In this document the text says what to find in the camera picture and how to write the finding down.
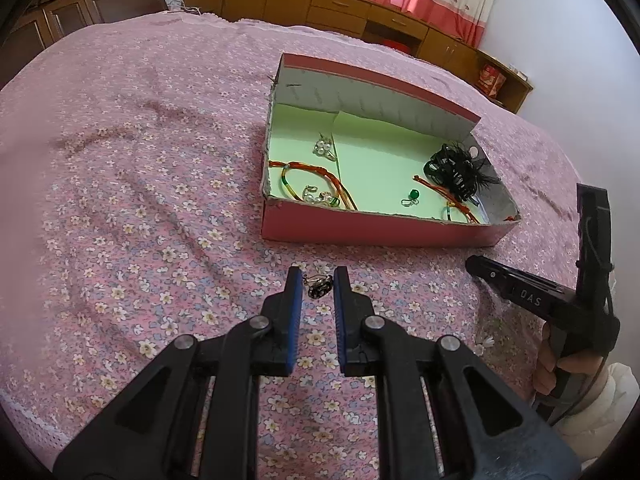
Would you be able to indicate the dark wooden wardrobe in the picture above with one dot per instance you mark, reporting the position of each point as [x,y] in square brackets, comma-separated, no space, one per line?
[65,15]

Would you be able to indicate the person's right forearm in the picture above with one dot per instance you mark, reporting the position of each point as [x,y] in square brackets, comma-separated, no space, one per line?
[617,400]

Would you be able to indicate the red cloth in cabinet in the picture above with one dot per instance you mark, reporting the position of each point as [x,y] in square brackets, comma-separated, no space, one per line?
[395,44]

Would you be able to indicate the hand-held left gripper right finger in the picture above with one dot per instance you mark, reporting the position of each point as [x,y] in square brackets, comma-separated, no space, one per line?
[342,310]

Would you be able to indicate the green bead earring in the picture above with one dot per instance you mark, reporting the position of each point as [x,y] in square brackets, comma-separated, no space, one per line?
[413,194]

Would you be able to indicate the long wooden cabinet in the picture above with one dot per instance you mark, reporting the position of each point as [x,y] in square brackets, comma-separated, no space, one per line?
[280,2]

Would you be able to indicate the pink cardboard box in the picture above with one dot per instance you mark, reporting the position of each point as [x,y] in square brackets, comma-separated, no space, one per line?
[350,230]

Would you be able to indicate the pink floral bed cover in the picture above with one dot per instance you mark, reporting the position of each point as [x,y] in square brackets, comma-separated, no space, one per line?
[125,185]

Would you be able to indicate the red gift box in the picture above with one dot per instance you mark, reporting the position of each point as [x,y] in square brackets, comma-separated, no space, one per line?
[491,80]

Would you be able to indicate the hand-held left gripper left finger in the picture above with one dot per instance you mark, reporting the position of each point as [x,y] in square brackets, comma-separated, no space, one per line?
[295,310]

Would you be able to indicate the small black earring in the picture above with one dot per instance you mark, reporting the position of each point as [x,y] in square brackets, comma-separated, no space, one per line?
[318,288]

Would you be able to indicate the black feather hair accessory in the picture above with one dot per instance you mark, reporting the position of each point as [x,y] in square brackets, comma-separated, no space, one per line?
[457,170]

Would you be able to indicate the person's right hand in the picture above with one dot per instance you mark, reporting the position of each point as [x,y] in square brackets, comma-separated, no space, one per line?
[547,365]

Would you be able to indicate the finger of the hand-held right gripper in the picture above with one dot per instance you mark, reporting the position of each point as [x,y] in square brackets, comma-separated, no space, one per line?
[592,220]
[487,272]

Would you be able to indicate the clear crystal earring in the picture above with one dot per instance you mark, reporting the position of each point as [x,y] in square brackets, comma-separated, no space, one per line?
[322,149]

